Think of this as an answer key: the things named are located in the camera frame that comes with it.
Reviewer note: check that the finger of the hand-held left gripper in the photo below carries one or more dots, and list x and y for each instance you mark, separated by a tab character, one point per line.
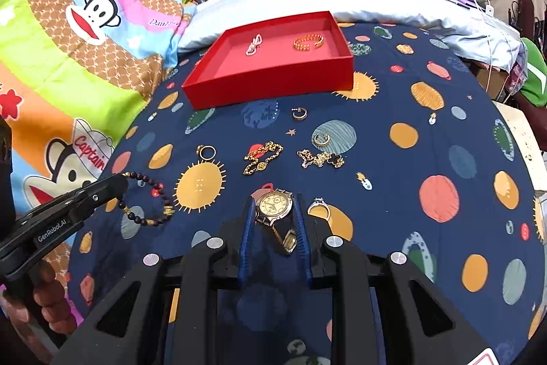
5	168
104	189

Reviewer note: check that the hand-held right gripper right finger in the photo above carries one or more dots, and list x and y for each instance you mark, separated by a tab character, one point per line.
301	239

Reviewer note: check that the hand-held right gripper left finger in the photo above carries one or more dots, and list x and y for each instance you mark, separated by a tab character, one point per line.
245	239

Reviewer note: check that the gold wristwatch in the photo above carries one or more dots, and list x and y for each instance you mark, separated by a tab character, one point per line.
273	206

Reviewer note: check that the red jewelry box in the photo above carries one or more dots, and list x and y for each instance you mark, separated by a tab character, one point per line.
277	85

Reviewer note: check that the gold bangle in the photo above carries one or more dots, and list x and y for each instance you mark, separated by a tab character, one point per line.
307	42

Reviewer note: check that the person's left hand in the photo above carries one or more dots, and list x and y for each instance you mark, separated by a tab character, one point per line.
47	292

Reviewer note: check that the colourful cartoon monkey blanket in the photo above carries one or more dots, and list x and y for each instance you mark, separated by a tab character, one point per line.
85	61

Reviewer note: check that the white speckled stool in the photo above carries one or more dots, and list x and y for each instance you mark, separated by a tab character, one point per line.
519	134

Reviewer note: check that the cardboard box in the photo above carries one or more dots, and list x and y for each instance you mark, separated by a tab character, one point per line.
491	80

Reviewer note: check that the green cloth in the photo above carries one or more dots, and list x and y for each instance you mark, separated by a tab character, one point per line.
534	78

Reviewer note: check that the black pen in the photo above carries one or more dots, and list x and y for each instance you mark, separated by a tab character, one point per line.
455	0

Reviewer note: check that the white charger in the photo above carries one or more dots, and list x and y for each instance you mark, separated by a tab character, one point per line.
488	8

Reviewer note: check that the dark metal chair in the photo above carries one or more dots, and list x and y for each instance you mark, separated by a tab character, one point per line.
523	8

